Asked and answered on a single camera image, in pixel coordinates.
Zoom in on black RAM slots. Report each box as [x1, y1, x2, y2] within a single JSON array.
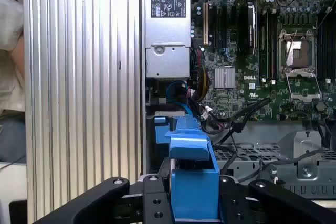
[[258, 10, 279, 81]]

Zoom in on blue data cable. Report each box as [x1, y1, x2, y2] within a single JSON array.
[[166, 80, 195, 120]]

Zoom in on black sleeved disk wire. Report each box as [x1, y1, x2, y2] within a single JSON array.
[[199, 97, 271, 133]]

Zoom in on green motherboard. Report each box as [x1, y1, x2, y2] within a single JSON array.
[[191, 0, 336, 123]]

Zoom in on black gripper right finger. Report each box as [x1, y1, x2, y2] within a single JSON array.
[[219, 175, 336, 224]]

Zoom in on black PC case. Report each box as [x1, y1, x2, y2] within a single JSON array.
[[141, 0, 336, 201]]

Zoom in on silver power supply unit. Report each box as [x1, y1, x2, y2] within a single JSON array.
[[143, 0, 192, 79]]

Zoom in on CPU socket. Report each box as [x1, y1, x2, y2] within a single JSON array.
[[281, 30, 317, 69]]

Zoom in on thin dark disk wire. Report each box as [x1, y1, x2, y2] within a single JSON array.
[[222, 148, 324, 183]]

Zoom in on thin metal locking lever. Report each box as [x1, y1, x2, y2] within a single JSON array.
[[285, 30, 298, 62]]

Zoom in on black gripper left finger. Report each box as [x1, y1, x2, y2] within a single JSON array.
[[34, 174, 173, 224]]

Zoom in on silver chipset heatsink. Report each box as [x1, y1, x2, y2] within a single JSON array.
[[214, 67, 236, 89]]

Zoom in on metal socket cover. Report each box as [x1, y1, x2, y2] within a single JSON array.
[[285, 68, 322, 102]]

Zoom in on person in beige shirt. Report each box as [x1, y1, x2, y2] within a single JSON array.
[[0, 0, 27, 164]]

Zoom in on metal disk bay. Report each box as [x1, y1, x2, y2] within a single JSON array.
[[212, 129, 336, 200]]

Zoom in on beige expansion slot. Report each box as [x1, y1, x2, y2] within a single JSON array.
[[202, 2, 211, 46]]

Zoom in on hard disk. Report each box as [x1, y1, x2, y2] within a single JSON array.
[[154, 115, 222, 223]]

